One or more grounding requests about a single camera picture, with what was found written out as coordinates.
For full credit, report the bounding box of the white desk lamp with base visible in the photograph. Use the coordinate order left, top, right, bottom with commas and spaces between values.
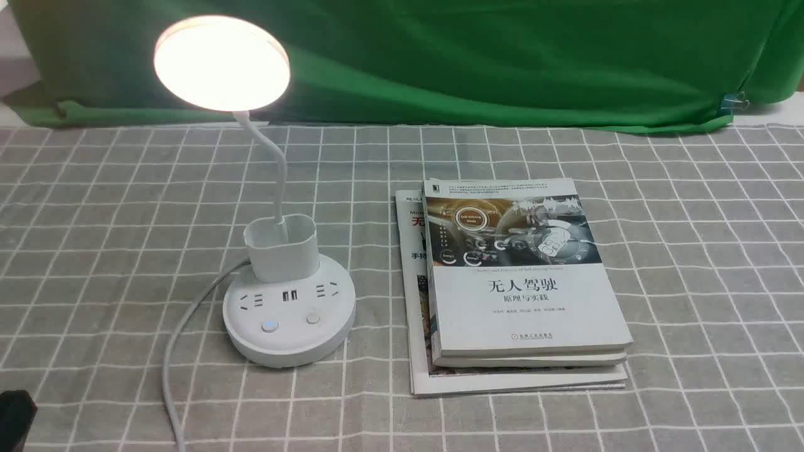
153, 15, 356, 369

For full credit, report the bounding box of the white self-driving textbook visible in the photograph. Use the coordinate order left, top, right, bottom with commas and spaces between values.
422, 178, 634, 367

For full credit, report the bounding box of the magazine under the book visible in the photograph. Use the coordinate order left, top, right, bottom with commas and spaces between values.
394, 190, 627, 397

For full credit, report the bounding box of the green backdrop cloth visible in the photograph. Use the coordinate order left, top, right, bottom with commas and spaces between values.
2, 1, 803, 134

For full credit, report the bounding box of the grey checked tablecloth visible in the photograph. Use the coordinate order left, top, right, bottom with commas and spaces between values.
1, 126, 803, 451

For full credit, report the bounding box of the blue binder clip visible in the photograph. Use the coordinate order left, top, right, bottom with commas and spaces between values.
718, 92, 751, 116

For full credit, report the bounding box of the black object at corner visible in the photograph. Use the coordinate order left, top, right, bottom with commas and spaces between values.
1, 389, 38, 451

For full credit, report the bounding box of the white lamp power cord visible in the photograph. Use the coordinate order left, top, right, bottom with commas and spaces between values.
161, 258, 250, 452

